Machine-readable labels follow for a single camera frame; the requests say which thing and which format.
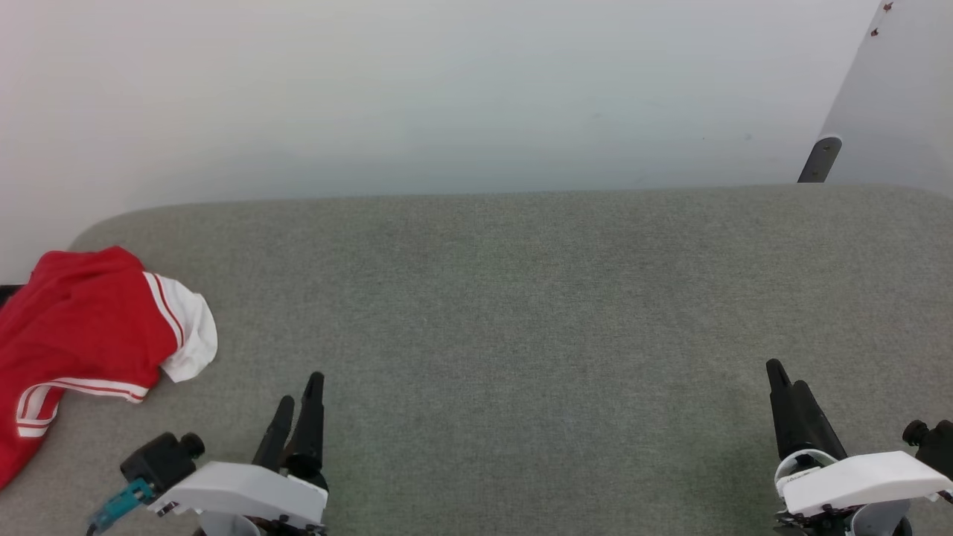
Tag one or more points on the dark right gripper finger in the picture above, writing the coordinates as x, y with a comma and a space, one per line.
815, 428
782, 409

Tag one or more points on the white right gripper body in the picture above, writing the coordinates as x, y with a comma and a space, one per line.
856, 480

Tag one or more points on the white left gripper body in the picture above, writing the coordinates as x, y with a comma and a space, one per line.
246, 491

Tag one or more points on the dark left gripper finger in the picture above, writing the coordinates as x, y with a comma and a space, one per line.
311, 424
275, 435

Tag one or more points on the red shirt with white sleeves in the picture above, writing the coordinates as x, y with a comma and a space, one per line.
82, 327

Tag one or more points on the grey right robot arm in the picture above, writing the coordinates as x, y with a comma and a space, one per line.
882, 521

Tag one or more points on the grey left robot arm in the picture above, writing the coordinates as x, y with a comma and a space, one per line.
223, 526

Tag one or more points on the dark panel support foot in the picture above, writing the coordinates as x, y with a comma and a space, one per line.
819, 160

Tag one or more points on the black floor strip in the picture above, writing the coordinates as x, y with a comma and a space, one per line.
9, 293

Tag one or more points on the white partition panel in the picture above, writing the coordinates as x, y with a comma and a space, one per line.
901, 97

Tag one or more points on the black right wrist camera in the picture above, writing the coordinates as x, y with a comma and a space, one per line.
934, 443

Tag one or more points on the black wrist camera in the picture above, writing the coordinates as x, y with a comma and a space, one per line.
934, 443
158, 461

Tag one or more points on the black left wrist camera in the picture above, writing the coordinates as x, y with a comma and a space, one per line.
158, 461

